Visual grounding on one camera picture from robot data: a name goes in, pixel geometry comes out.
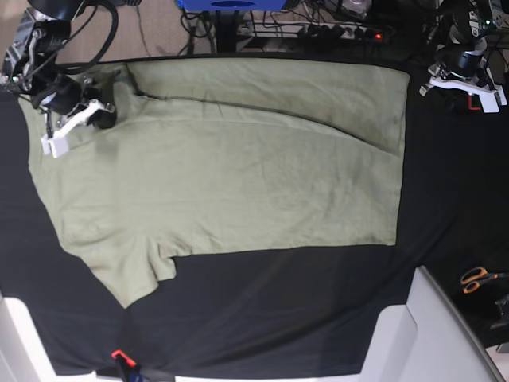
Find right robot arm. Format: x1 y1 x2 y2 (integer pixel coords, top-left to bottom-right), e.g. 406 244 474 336
1 1 125 158

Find olive green T-shirt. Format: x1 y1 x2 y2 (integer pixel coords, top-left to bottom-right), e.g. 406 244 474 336
21 58 410 307

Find black table cloth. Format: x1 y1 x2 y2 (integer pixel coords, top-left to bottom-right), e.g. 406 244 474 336
1 66 508 379

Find red black clamp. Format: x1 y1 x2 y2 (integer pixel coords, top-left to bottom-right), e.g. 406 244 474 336
467 95 482 111
111 349 144 382

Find red black clamp right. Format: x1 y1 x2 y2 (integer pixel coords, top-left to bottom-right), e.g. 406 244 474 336
467 95 482 111

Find blue plastic bin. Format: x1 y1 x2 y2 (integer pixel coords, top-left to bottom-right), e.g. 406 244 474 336
177 0 287 12

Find white power strip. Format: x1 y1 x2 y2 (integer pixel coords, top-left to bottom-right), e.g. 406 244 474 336
237 19 393 42

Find orange handled scissors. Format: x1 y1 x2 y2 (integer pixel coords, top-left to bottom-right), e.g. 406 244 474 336
460 267 508 294

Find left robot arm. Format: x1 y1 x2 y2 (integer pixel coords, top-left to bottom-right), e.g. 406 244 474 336
419 1 507 113

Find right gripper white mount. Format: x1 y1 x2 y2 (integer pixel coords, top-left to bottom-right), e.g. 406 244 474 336
30 70 130 158

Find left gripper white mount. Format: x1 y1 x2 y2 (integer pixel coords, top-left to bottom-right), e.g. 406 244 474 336
418 47 508 115

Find red black clamp bottom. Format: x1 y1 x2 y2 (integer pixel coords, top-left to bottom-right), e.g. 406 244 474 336
111 349 144 382

